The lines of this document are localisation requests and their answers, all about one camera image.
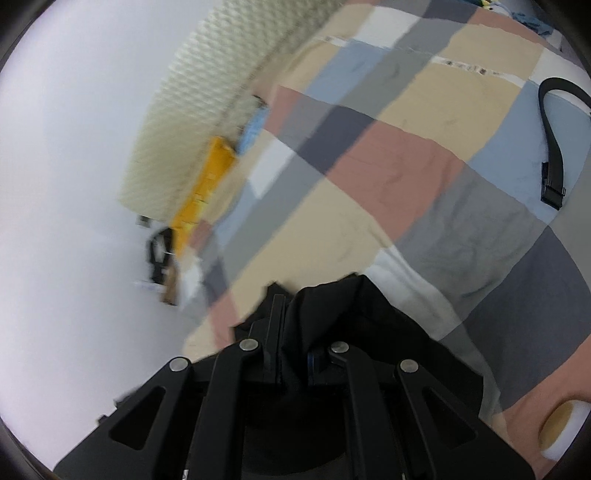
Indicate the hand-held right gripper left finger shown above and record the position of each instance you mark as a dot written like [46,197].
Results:
[272,350]

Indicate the dark wall socket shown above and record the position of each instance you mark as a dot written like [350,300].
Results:
[144,220]

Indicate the black puffer jacket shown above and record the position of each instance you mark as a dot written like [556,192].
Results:
[351,304]

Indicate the light blue cloth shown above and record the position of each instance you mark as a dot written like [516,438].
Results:
[251,134]

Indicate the tan and white round object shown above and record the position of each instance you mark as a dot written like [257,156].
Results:
[561,429]

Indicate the beige quilted headboard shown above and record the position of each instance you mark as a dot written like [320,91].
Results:
[207,92]

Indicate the black bag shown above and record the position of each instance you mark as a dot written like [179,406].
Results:
[159,258]

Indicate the wooden nightstand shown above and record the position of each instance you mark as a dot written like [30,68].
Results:
[171,286]

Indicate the patchwork checked blanket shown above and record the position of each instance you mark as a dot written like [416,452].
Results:
[392,175]

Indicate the crumpled blue cloth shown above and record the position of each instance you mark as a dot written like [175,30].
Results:
[531,21]

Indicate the yellow pillow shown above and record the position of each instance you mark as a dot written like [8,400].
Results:
[207,180]

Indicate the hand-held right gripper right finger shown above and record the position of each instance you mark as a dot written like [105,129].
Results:
[316,369]

